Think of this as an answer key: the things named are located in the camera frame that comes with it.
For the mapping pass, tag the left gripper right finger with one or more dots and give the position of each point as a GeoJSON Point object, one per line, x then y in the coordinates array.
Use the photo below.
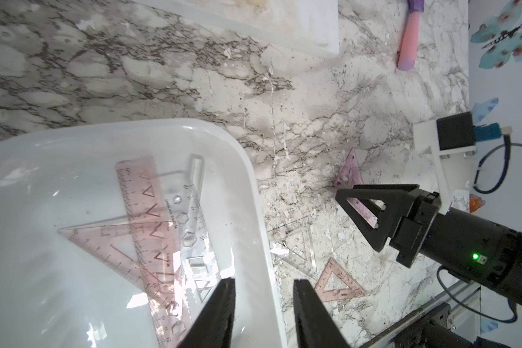
{"type": "Point", "coordinates": [314, 326]}

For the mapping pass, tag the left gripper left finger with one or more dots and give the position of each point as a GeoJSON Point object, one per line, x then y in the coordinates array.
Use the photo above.
{"type": "Point", "coordinates": [214, 325]}

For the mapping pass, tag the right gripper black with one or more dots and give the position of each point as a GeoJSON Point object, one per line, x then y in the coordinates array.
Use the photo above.
{"type": "Point", "coordinates": [396, 209]}

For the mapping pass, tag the purple triangle ruler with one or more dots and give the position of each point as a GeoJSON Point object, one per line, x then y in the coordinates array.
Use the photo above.
{"type": "Point", "coordinates": [349, 175]}

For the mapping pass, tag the pink small triangle ruler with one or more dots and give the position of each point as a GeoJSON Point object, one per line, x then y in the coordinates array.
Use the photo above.
{"type": "Point", "coordinates": [335, 284]}

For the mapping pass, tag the clear straight ruler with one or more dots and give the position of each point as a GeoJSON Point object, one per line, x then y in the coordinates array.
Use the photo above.
{"type": "Point", "coordinates": [171, 183]}
{"type": "Point", "coordinates": [200, 266]}

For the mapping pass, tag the pink tall triangle ruler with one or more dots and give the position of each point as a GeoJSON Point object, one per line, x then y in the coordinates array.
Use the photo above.
{"type": "Point", "coordinates": [113, 248]}

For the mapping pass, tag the pink straight ruler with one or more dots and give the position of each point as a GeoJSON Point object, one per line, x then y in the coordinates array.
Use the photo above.
{"type": "Point", "coordinates": [144, 200]}

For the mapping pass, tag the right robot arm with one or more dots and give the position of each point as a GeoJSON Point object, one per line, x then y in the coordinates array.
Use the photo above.
{"type": "Point", "coordinates": [475, 249]}

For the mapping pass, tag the clear triangle ruler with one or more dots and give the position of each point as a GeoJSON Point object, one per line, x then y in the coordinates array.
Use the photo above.
{"type": "Point", "coordinates": [293, 244]}

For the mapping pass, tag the purple garden fork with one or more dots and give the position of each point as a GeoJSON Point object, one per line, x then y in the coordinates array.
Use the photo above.
{"type": "Point", "coordinates": [409, 46]}

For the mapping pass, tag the white stepped display stand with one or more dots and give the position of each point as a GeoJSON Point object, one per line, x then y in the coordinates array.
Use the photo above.
{"type": "Point", "coordinates": [311, 27]}

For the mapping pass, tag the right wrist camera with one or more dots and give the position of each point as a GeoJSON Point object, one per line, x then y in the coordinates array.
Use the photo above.
{"type": "Point", "coordinates": [451, 141]}

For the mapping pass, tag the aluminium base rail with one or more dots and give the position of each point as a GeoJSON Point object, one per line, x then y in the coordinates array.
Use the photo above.
{"type": "Point", "coordinates": [441, 322]}

